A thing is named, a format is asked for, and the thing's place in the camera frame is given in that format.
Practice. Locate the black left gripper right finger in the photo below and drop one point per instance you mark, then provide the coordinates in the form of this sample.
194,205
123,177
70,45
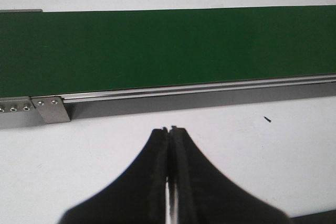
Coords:
200,193

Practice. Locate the left metal support bracket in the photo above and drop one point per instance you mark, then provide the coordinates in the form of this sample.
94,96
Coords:
51,109

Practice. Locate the aluminium conveyor frame rail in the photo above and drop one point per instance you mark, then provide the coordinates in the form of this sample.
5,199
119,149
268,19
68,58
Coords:
195,88

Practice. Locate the grey conveyor end plate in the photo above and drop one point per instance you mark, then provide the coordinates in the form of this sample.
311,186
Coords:
16,111

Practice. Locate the green conveyor belt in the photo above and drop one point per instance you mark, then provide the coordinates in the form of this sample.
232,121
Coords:
45,53

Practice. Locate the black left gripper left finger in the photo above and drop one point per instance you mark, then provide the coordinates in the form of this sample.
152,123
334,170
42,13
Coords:
136,196

